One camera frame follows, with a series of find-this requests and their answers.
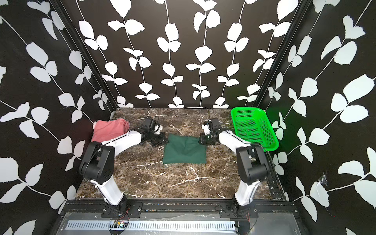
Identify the dark green t-shirt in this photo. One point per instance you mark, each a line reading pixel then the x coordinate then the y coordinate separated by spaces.
pixel 184 150

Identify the white slotted cable duct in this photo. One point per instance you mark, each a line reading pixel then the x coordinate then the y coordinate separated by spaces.
pixel 164 226

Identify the small electronics board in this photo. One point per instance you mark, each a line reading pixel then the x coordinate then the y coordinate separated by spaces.
pixel 118 225

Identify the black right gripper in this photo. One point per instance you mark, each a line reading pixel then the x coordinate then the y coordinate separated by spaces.
pixel 201 140

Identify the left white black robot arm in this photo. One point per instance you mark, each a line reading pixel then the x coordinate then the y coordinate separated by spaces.
pixel 98 163

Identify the green plastic basket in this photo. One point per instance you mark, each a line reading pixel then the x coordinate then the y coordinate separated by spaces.
pixel 252 125

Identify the black corner frame post left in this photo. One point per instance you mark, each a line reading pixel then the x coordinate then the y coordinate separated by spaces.
pixel 79 43

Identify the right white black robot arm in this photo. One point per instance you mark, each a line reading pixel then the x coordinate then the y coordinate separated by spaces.
pixel 252 163

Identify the black front aluminium rail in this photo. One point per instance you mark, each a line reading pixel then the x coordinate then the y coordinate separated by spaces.
pixel 226 208

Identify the pink folded t-shirt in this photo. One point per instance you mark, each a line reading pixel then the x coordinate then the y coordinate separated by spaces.
pixel 108 130

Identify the black corner frame post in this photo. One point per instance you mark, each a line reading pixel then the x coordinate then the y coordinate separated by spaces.
pixel 79 43
pixel 296 20

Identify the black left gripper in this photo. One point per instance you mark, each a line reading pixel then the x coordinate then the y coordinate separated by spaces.
pixel 162 141

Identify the black corner frame post right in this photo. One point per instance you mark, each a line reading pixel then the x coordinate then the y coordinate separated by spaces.
pixel 296 20

